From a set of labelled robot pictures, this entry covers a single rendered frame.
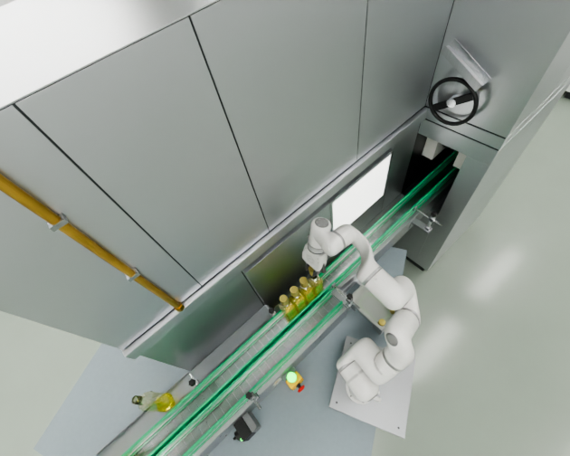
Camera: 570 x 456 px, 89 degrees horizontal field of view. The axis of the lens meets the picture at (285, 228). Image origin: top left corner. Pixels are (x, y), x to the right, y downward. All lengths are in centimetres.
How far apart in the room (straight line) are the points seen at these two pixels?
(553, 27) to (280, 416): 177
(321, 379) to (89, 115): 138
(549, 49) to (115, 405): 233
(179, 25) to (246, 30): 15
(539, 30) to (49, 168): 139
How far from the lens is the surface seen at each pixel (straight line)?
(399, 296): 97
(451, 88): 154
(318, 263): 115
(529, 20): 137
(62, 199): 71
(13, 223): 73
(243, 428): 155
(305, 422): 158
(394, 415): 153
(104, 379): 200
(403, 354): 102
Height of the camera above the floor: 232
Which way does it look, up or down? 55 degrees down
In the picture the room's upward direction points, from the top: 16 degrees counter-clockwise
